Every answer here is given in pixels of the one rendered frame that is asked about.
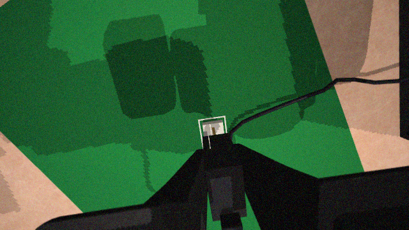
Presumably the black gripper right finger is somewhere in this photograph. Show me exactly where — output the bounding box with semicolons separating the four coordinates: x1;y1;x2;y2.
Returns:
234;143;409;230

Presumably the black connector plug with cable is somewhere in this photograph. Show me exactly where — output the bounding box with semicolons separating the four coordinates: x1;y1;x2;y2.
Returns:
203;75;409;230

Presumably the green circuit board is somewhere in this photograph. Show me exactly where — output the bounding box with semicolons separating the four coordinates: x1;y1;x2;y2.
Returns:
0;0;365;213

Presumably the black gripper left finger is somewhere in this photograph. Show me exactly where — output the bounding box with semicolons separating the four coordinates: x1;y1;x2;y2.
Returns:
35;149;208;230

